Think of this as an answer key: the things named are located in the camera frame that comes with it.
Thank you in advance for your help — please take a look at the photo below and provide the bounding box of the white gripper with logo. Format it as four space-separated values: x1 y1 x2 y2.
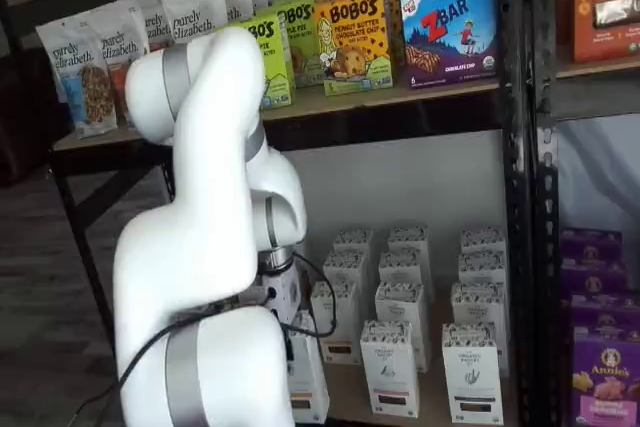
263 266 302 361

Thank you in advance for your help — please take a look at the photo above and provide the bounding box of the white sketch-print box yellow strip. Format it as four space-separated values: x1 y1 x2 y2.
310 280 361 365
288 310 329 424
333 229 374 259
323 252 369 293

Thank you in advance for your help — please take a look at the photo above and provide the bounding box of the white sketch-print box pink strip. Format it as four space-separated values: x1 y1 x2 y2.
374 280 430 374
359 320 422 420
378 251 432 298
388 226 430 261

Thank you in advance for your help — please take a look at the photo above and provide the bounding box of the white sketch-print box black strip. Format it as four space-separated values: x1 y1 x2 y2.
441 322 505 425
451 281 509 378
458 251 507 293
459 227 506 258

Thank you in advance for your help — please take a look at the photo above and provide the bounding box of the black metal shelf rack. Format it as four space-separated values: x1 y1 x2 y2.
47 0 541 427

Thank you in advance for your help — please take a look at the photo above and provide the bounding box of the wooden shelf board with snacks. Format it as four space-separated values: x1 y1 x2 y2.
52 77 501 151

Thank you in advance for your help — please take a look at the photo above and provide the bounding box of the purple Annie's box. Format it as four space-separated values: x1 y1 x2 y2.
559 229 624 268
572 325 640 427
559 259 629 298
569 291 640 334

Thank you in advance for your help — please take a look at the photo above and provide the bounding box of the blue Z Bar box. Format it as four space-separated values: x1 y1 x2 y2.
399 0 500 91

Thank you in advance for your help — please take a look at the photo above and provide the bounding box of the wooden neighbour shelf board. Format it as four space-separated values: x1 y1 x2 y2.
554 54 640 81

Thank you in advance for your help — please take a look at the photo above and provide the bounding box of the black metal neighbour rack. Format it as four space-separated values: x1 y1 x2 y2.
529 0 640 427

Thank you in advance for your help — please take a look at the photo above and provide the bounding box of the blue purely elizabeth granola bag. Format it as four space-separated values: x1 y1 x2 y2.
35 16 120 140

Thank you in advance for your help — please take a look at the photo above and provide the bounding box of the orange purely elizabeth granola bag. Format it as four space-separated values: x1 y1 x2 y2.
98 0 151 129

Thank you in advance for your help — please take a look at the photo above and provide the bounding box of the dark brown furniture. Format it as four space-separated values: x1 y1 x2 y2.
0 46 69 189

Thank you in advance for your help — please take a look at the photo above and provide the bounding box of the red purely elizabeth granola bag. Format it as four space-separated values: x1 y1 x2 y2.
160 0 229 46

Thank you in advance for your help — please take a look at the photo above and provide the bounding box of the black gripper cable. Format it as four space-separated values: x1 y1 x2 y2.
269 251 339 339

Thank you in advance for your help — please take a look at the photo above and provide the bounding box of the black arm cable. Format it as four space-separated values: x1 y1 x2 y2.
68 289 274 419

